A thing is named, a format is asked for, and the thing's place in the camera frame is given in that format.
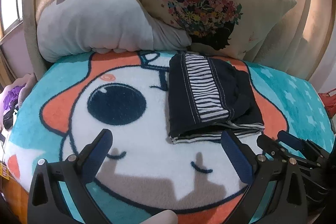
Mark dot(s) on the grey plush pillow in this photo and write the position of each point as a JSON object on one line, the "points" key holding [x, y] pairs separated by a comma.
{"points": [[71, 27]]}

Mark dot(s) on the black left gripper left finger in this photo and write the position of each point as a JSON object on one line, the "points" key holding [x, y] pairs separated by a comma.
{"points": [[46, 201]]}

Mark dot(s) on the navy striped dinosaur pants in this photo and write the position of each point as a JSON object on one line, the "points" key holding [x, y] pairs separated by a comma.
{"points": [[207, 96]]}

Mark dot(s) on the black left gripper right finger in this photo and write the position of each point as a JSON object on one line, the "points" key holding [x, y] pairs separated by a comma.
{"points": [[287, 202]]}

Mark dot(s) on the red bag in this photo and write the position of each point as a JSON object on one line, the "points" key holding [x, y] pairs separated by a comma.
{"points": [[329, 101]]}

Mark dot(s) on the purple clothing pile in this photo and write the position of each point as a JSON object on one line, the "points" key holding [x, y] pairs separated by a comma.
{"points": [[10, 103]]}

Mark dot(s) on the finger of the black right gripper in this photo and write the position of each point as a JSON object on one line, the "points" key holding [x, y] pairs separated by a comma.
{"points": [[278, 152], [299, 142]]}

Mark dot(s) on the right hand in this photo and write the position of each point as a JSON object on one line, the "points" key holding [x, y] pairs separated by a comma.
{"points": [[164, 217]]}

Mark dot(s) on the window frame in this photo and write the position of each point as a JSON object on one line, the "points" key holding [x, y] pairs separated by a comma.
{"points": [[11, 15]]}

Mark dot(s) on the cartoon fleece blanket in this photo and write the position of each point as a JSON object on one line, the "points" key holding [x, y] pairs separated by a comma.
{"points": [[144, 172]]}

